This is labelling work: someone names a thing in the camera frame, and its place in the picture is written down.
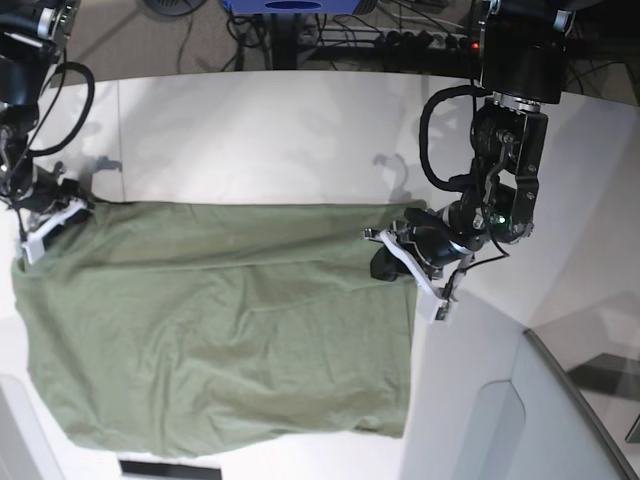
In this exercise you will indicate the blue bin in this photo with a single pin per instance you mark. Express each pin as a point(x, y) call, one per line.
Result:
point(292, 6)

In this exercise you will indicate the white label with black bar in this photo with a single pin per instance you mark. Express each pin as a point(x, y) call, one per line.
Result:
point(135, 468)

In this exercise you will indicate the black power strip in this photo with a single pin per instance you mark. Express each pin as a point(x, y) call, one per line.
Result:
point(422, 40)

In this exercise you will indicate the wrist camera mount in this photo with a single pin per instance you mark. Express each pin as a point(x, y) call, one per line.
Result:
point(40, 226)
point(444, 297)

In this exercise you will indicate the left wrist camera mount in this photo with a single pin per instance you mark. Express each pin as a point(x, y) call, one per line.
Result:
point(444, 297)

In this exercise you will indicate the black floor fan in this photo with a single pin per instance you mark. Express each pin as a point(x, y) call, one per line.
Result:
point(173, 8)

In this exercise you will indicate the grey metal table-side rail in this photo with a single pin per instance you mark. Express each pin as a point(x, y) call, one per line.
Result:
point(606, 442)

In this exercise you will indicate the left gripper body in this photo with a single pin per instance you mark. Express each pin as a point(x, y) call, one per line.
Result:
point(434, 243)

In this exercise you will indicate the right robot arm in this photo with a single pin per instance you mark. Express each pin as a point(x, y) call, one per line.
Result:
point(34, 35)

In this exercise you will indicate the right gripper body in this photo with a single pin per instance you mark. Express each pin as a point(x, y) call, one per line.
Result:
point(41, 191)

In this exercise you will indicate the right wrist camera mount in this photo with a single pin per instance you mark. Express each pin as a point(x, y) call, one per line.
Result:
point(40, 226)

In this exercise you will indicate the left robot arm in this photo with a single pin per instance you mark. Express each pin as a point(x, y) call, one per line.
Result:
point(522, 60)

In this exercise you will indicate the green t-shirt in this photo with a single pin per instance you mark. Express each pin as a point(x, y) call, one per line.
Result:
point(188, 330)

